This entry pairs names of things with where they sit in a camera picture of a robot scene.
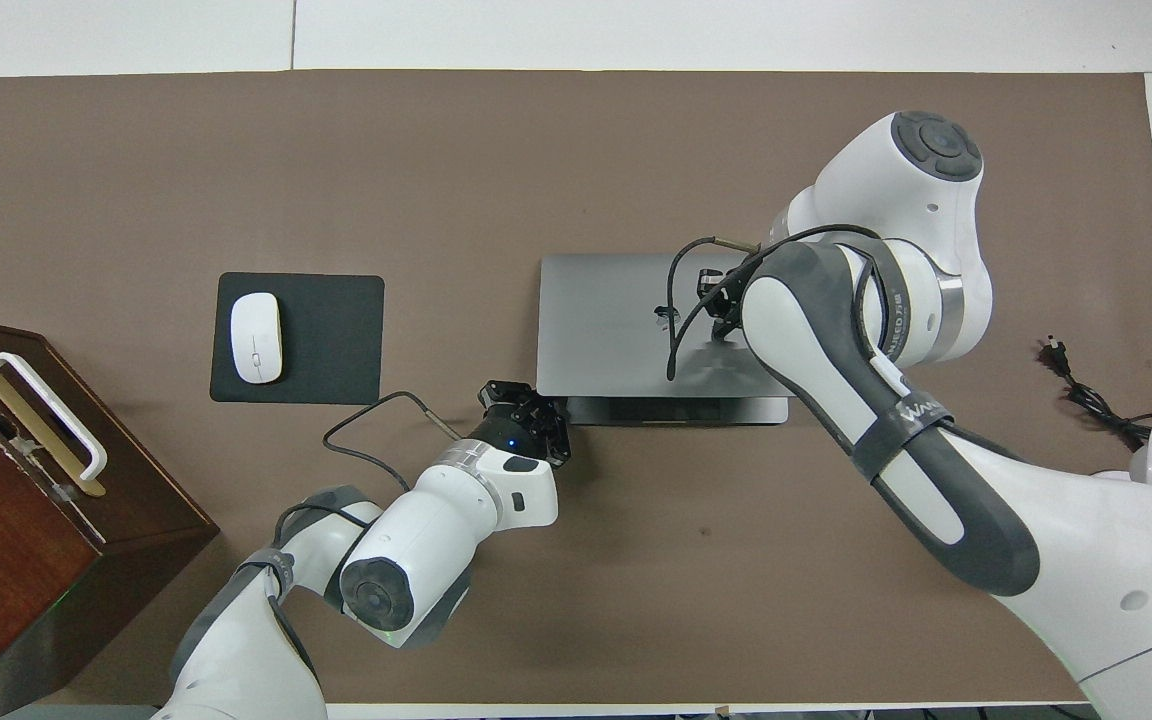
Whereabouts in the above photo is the gold metal handle plate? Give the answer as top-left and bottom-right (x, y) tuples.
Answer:
(0, 352), (107, 498)

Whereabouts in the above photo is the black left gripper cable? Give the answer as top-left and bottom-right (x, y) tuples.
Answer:
(323, 390), (464, 493)

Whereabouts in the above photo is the brown table mat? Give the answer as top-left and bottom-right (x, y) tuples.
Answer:
(0, 70), (1152, 706)

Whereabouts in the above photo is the dark brown wooden box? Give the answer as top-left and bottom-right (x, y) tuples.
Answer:
(0, 312), (221, 720)

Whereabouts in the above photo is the black mouse pad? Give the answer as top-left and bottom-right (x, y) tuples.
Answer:
(210, 272), (386, 406)

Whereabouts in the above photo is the grey aluminium laptop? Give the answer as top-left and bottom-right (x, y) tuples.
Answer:
(536, 253), (790, 426)

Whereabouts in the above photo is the white box handle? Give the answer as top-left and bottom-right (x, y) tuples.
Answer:
(0, 352), (109, 481)

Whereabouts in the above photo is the white computer mouse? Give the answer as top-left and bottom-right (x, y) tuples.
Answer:
(230, 292), (284, 385)

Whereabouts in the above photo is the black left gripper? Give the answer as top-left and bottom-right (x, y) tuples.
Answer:
(464, 378), (573, 469)

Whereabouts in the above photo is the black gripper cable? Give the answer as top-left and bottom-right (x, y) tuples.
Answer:
(666, 225), (912, 396)
(323, 390), (464, 493)

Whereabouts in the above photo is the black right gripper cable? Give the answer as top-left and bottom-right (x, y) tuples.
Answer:
(666, 225), (912, 396)

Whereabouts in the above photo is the black lamp power cord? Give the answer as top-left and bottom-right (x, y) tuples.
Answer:
(1039, 338), (1152, 451)

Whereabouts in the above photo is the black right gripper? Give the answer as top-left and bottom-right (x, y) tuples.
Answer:
(698, 250), (772, 343)

